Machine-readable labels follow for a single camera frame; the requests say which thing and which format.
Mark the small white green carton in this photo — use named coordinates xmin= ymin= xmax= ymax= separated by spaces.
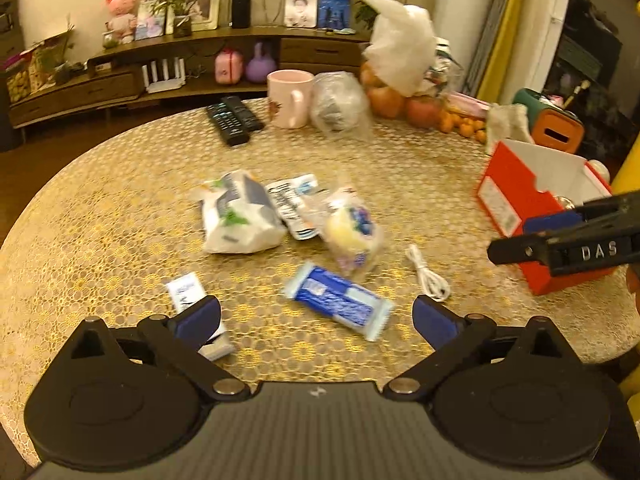
xmin=165 ymin=272 xmax=235 ymax=362

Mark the white usb cable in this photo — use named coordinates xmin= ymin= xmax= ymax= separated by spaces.
xmin=403 ymin=242 xmax=452 ymax=304

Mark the clear bag grey object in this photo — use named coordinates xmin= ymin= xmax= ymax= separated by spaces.
xmin=310 ymin=72 xmax=372 ymax=141

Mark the person right hand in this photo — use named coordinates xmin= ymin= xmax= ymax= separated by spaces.
xmin=626 ymin=264 xmax=640 ymax=312

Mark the grey ceramic teapot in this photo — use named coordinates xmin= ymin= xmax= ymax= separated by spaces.
xmin=589 ymin=159 xmax=611 ymax=184

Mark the red white cardboard box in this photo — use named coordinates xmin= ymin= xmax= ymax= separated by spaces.
xmin=475 ymin=138 xmax=618 ymax=296

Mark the blue white snack packet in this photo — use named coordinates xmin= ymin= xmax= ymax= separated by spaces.
xmin=283 ymin=261 xmax=394 ymax=341

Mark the green orange tissue box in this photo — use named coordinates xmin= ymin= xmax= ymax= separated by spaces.
xmin=512 ymin=88 xmax=585 ymax=154

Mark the white grey tissue pack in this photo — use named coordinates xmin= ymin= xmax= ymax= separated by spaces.
xmin=191 ymin=170 xmax=288 ymax=255

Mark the beige cloth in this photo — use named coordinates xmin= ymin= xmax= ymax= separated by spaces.
xmin=485 ymin=103 xmax=535 ymax=155

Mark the clear wrapped blueberry bun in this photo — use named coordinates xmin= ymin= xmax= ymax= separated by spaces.
xmin=300 ymin=185 xmax=384 ymax=278

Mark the pile of tangerines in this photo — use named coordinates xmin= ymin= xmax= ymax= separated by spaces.
xmin=438 ymin=110 xmax=487 ymax=144

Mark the white printed sachet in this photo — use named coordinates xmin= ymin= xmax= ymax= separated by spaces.
xmin=265 ymin=174 xmax=318 ymax=242

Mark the red apple right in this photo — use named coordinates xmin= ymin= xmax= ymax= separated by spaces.
xmin=406 ymin=96 xmax=442 ymax=129

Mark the red apple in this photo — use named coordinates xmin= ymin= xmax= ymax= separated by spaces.
xmin=367 ymin=87 xmax=406 ymax=119
xmin=406 ymin=96 xmax=442 ymax=129

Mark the black remote left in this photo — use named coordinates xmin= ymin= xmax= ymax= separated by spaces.
xmin=206 ymin=103 xmax=250 ymax=148

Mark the black remote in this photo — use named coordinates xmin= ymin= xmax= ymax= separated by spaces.
xmin=221 ymin=96 xmax=265 ymax=132
xmin=206 ymin=103 xmax=250 ymax=148

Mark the black remote right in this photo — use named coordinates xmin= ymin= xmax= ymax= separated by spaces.
xmin=221 ymin=96 xmax=265 ymax=132

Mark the red apple left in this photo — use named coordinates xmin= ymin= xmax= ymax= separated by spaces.
xmin=367 ymin=87 xmax=406 ymax=119

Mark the white wifi router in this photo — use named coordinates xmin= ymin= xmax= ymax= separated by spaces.
xmin=141 ymin=58 xmax=186 ymax=94

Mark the white plastic bag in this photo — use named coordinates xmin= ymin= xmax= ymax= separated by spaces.
xmin=364 ymin=0 xmax=437 ymax=98

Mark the wooden tv cabinet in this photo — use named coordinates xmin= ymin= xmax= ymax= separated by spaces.
xmin=9 ymin=26 xmax=369 ymax=129

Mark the pink mug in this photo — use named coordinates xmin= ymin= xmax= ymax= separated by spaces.
xmin=267 ymin=70 xmax=314 ymax=129

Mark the pink small case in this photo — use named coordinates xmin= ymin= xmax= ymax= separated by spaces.
xmin=214 ymin=48 xmax=244 ymax=86

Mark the purple kettlebell shaped toy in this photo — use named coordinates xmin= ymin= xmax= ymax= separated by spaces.
xmin=245 ymin=41 xmax=277 ymax=84

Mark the pink pig plush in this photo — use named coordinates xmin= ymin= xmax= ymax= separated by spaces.
xmin=105 ymin=0 xmax=138 ymax=44

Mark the small potted plant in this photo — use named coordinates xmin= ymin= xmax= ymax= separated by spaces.
xmin=150 ymin=0 xmax=195 ymax=38

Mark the black speaker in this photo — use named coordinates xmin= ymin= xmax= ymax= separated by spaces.
xmin=230 ymin=0 xmax=252 ymax=29

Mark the blue picture card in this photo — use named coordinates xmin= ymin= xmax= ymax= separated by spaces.
xmin=317 ymin=0 xmax=352 ymax=30

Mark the large photo frame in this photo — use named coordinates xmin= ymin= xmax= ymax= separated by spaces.
xmin=179 ymin=0 xmax=220 ymax=32

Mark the portrait photo frame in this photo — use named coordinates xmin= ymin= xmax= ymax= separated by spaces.
xmin=284 ymin=0 xmax=318 ymax=28

